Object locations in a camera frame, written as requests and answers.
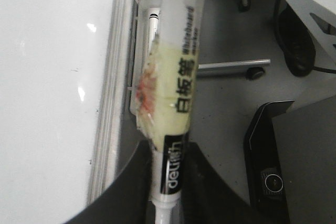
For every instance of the chrome chair leg with caster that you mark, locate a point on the chrome chair leg with caster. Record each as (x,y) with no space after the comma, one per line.
(251,69)

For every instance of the white whiteboard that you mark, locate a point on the white whiteboard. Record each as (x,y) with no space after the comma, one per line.
(53,55)

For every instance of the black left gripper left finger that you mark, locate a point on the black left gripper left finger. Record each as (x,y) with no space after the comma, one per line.
(126,199)

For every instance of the black camera device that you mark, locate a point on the black camera device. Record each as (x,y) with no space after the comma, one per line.
(290,161)

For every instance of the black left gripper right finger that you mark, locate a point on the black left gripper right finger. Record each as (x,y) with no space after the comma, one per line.
(206,198)

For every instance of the white plastic holder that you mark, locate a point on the white plastic holder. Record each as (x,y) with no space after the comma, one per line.
(141,44)

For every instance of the white black whiteboard marker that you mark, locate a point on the white black whiteboard marker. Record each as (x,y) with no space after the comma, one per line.
(165,96)

